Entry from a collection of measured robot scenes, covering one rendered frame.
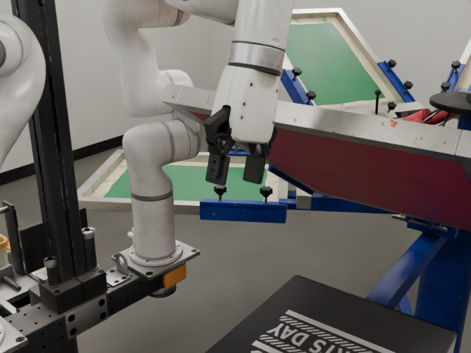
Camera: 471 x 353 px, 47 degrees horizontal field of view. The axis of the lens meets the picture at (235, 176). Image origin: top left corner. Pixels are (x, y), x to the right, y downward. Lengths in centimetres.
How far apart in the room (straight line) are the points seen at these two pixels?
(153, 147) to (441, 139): 60
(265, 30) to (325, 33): 235
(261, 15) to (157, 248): 67
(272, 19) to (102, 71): 491
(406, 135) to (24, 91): 57
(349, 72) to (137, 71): 186
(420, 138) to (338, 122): 13
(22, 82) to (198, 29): 579
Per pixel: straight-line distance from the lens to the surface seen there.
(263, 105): 74
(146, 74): 114
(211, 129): 69
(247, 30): 73
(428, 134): 81
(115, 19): 111
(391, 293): 159
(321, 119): 86
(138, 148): 114
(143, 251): 125
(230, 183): 216
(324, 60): 288
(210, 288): 325
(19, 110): 88
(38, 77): 91
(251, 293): 320
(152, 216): 120
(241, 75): 72
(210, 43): 682
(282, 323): 137
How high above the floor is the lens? 176
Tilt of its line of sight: 21 degrees down
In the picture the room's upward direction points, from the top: straight up
